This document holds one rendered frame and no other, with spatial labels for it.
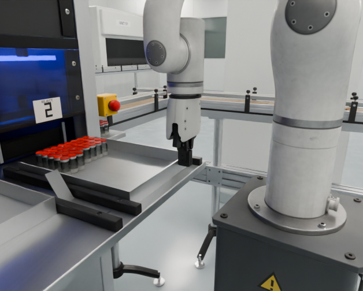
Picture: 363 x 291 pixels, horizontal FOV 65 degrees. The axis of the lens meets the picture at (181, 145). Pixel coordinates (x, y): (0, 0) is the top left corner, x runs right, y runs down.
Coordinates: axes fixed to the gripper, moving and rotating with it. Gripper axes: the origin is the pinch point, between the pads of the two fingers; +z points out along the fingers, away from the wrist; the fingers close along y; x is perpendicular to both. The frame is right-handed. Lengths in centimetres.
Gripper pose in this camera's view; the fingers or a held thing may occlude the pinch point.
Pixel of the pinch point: (185, 157)
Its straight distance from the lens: 70.5
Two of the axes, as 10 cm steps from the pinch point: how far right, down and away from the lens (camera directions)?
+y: -4.6, 2.7, -8.5
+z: 0.0, 9.5, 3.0
